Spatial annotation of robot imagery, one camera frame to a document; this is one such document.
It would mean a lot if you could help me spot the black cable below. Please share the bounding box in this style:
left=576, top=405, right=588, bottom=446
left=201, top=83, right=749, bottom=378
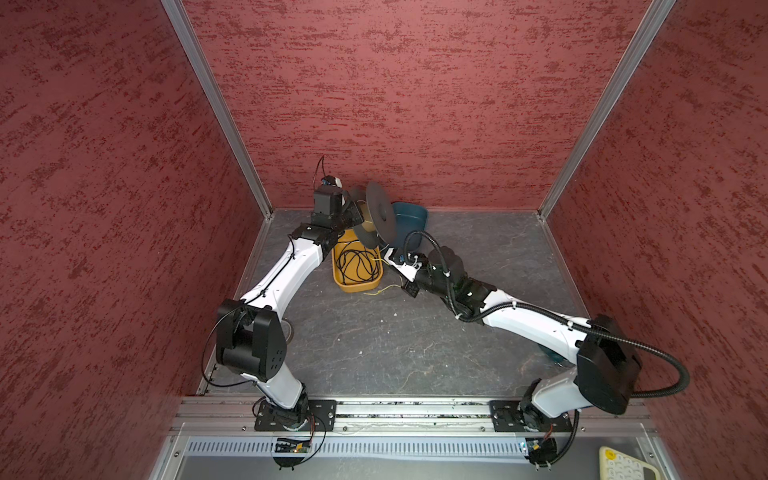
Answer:
left=335, top=239, right=383, bottom=286

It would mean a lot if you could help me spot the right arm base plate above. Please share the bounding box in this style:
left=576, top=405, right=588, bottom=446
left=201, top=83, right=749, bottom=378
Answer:
left=488, top=400, right=572, bottom=434

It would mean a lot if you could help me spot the perforated cable tray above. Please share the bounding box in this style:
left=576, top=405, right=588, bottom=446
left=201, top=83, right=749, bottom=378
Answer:
left=183, top=436, right=528, bottom=463

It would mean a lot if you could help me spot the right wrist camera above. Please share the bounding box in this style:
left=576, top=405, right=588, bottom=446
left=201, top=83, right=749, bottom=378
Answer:
left=382, top=248, right=422, bottom=283

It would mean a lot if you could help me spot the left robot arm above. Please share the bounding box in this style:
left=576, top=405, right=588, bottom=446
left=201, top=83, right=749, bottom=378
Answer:
left=211, top=185, right=364, bottom=431

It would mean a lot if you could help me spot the aluminium front rail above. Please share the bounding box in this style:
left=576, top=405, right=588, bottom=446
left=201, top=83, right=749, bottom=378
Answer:
left=170, top=395, right=658, bottom=437

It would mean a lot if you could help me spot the black corrugated conduit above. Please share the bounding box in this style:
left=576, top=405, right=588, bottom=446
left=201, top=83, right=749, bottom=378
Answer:
left=403, top=230, right=691, bottom=400

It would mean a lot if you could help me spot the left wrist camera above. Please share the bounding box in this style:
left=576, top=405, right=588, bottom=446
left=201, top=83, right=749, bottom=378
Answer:
left=321, top=175, right=343, bottom=188

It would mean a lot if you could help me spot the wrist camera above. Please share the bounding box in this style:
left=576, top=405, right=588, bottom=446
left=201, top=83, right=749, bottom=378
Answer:
left=382, top=248, right=422, bottom=283
left=321, top=175, right=343, bottom=188

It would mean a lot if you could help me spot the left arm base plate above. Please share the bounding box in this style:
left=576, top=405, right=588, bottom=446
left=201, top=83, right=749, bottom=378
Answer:
left=254, top=399, right=338, bottom=433

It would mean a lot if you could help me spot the black cable spool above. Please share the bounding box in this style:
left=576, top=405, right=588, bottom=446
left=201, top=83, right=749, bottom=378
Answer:
left=350, top=182, right=397, bottom=250

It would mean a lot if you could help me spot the teal plastic bin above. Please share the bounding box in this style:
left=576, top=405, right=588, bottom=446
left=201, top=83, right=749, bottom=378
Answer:
left=392, top=202, right=428, bottom=249

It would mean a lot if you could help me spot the yellow white calculator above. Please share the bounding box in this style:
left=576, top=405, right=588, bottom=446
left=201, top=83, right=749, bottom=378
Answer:
left=598, top=446, right=661, bottom=480

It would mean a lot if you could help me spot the brown tape roll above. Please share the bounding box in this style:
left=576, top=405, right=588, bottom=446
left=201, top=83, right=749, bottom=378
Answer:
left=281, top=320, right=295, bottom=345

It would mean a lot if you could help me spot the yellow plastic bin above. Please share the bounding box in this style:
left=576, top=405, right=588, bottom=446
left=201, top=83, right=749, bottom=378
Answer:
left=332, top=229, right=384, bottom=294

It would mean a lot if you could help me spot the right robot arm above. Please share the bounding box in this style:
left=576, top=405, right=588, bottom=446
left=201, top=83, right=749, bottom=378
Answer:
left=386, top=247, right=641, bottom=431

